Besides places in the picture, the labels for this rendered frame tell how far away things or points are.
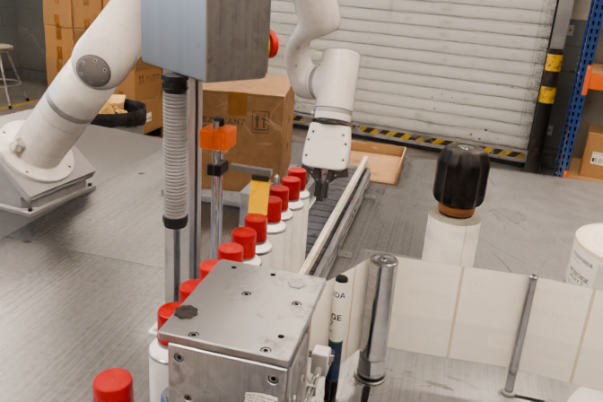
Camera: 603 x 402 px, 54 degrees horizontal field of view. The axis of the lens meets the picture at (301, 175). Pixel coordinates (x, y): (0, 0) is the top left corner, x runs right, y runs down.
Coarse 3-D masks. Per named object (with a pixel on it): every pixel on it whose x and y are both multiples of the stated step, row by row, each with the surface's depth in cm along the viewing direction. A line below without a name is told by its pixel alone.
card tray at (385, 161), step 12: (360, 144) 208; (372, 144) 207; (384, 144) 206; (360, 156) 203; (372, 156) 204; (384, 156) 205; (396, 156) 206; (312, 168) 184; (372, 168) 192; (384, 168) 193; (396, 168) 193; (372, 180) 180; (384, 180) 181; (396, 180) 178
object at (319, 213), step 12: (348, 168) 175; (336, 180) 164; (348, 180) 165; (360, 180) 165; (336, 192) 155; (324, 204) 147; (336, 204) 147; (348, 204) 148; (312, 216) 139; (324, 216) 139; (312, 228) 133; (336, 228) 138; (312, 240) 126; (324, 252) 126
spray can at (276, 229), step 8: (272, 200) 91; (280, 200) 92; (272, 208) 91; (280, 208) 92; (272, 216) 91; (280, 216) 92; (272, 224) 92; (280, 224) 92; (272, 232) 91; (280, 232) 92; (272, 240) 92; (280, 240) 92; (280, 248) 93; (272, 256) 92; (280, 256) 93; (272, 264) 93; (280, 264) 94
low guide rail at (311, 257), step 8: (360, 168) 165; (352, 184) 152; (344, 192) 146; (344, 200) 141; (336, 208) 135; (336, 216) 133; (328, 224) 126; (328, 232) 125; (320, 240) 119; (312, 248) 115; (320, 248) 118; (312, 256) 112; (304, 264) 109; (312, 264) 112; (304, 272) 106
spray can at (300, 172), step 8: (296, 168) 107; (296, 176) 105; (304, 176) 106; (304, 184) 106; (304, 192) 106; (304, 200) 106; (304, 208) 107; (304, 216) 107; (304, 224) 108; (304, 232) 109; (304, 240) 109; (304, 248) 110; (304, 256) 111
